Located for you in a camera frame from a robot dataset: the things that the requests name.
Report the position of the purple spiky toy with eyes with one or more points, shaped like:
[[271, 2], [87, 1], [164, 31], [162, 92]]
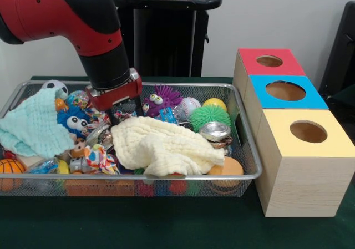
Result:
[[166, 93]]

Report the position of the small orange basketball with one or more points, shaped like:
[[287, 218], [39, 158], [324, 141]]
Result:
[[11, 166]]

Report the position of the yellow ball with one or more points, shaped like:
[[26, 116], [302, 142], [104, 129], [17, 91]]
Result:
[[215, 103]]

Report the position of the silver drink can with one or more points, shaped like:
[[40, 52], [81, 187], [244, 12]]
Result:
[[100, 134]]

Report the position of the crushed silver can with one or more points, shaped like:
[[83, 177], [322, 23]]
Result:
[[215, 129]]

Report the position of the black stand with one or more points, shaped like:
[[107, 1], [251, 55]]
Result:
[[341, 52]]

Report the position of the wooden box with three holes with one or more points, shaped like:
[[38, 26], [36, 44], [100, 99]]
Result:
[[305, 188]]

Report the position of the green spiky ball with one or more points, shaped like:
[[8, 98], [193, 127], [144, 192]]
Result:
[[208, 116]]

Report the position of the shallow mesh bin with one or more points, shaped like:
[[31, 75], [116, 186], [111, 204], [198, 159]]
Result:
[[247, 149]]

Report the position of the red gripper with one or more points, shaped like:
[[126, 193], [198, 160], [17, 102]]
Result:
[[119, 96]]

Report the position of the small soccer ball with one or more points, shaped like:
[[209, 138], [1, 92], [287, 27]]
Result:
[[52, 85]]

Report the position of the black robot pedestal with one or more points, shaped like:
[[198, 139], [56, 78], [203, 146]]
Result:
[[166, 38]]

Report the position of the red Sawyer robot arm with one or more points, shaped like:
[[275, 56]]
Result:
[[55, 10]]

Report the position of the cream yellow cloth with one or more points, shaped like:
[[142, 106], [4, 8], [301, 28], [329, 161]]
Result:
[[166, 143]]

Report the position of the blue spiky toy with eyes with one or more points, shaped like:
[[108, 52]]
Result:
[[66, 116]]

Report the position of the mint green cloth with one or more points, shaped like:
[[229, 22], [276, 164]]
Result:
[[33, 121]]

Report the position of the white baseball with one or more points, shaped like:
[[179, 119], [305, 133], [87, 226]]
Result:
[[191, 103]]

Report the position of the dark green tablecloth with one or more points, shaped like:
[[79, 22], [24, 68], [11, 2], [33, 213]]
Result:
[[346, 96], [138, 224]]

